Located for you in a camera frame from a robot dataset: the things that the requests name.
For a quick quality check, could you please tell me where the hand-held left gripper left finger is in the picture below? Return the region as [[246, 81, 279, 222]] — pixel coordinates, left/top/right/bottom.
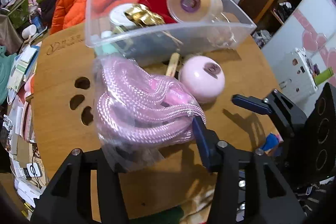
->
[[30, 148, 129, 224]]

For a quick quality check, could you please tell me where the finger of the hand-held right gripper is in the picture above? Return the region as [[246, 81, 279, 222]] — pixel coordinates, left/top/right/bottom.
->
[[237, 170, 259, 215], [232, 89, 307, 135]]

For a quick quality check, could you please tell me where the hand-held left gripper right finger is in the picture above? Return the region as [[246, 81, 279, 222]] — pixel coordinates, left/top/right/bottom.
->
[[192, 116, 306, 224]]

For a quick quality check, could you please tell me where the pink rope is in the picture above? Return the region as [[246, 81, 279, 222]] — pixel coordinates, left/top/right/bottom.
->
[[93, 56, 208, 174]]

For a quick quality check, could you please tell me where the clear plastic storage box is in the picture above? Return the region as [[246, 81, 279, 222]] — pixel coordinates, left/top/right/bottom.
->
[[84, 0, 258, 62]]

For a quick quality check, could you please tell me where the blue and pink cloth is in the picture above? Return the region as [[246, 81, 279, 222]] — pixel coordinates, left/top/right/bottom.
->
[[261, 133, 283, 152]]

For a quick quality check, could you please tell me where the pink round ball case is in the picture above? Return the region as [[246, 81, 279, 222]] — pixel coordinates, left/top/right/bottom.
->
[[180, 55, 226, 104]]

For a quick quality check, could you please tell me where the lime green tube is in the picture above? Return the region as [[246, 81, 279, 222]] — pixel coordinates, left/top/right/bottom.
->
[[314, 68, 332, 85]]

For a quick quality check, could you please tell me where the wooden desk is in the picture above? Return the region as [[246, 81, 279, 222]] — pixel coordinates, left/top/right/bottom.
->
[[31, 11, 282, 219]]

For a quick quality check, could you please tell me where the green cloth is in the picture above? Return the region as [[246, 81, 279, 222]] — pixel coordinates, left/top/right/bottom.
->
[[129, 207, 184, 220]]

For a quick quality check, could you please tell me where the wooden stick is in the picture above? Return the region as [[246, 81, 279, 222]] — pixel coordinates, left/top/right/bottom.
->
[[165, 52, 181, 77]]

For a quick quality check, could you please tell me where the white charger device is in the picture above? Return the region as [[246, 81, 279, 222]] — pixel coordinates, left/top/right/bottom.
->
[[26, 162, 42, 177]]

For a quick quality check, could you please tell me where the white cabinet with pink hearts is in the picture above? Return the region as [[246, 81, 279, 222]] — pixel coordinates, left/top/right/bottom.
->
[[261, 0, 336, 98]]

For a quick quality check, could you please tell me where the pile of papers and boxes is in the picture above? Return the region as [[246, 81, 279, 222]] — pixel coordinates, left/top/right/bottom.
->
[[5, 42, 44, 143]]

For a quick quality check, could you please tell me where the beige tape roll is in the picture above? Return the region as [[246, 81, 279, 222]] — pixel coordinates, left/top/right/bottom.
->
[[167, 0, 223, 24]]

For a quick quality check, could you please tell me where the gold foil ornament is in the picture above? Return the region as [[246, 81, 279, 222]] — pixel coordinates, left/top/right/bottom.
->
[[125, 4, 164, 28]]

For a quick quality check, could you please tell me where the teal dinosaur plush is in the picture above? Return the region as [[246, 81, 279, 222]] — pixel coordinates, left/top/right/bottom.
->
[[0, 46, 17, 105]]

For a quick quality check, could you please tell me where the red cloth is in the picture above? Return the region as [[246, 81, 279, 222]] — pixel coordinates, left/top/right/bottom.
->
[[138, 0, 176, 25]]

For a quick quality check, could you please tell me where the white round lid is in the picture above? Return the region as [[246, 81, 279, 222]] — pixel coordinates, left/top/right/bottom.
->
[[109, 4, 137, 30]]

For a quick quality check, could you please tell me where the white cup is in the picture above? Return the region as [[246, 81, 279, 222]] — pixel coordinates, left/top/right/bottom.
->
[[21, 24, 37, 39]]

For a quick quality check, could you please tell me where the orange puffer jacket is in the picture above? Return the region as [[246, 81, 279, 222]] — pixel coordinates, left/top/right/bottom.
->
[[50, 0, 155, 35]]

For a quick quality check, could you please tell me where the pink bunny toy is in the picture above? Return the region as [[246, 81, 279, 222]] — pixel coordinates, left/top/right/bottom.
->
[[28, 0, 42, 17]]

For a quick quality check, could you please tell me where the white toy camera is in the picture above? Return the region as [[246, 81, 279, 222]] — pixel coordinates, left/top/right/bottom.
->
[[280, 48, 319, 94]]

